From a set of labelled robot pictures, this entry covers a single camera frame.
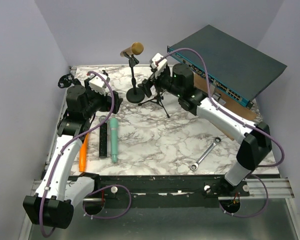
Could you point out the mint green microphone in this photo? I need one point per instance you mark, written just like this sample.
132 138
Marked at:
114 124

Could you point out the gold microphone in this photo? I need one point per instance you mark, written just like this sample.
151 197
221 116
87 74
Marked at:
135 49

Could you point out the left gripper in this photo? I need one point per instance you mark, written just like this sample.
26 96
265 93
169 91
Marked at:
107 104

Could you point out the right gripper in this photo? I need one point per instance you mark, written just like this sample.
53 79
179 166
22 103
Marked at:
146 85

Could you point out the wooden board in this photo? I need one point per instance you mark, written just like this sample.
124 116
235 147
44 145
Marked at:
231 105

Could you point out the teal network switch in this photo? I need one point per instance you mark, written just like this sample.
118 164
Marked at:
232 66

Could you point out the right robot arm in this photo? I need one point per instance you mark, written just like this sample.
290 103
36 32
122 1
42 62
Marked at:
252 138

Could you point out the orange microphone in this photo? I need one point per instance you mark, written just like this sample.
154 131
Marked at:
83 154

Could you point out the black tripod shock-mount stand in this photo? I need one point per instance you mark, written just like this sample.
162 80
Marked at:
67 80

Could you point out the black tall tripod stand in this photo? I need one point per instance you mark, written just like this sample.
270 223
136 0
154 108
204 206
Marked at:
157 99

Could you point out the black round-base shock-mount stand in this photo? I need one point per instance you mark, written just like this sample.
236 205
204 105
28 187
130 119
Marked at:
105 76

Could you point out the black front mounting rail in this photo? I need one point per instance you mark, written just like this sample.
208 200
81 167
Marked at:
153 192

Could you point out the black silver-grille microphone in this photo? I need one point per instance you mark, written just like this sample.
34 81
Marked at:
103 140

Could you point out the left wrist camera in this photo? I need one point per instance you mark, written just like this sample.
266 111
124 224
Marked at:
97 84

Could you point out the black round-base clip stand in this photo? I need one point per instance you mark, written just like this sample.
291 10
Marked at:
134 95

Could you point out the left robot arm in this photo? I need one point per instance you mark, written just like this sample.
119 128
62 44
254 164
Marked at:
54 201

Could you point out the silver ratchet wrench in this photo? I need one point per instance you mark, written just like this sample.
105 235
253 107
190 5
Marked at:
215 142

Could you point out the metal switch bracket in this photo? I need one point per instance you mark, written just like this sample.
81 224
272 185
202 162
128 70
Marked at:
218 98

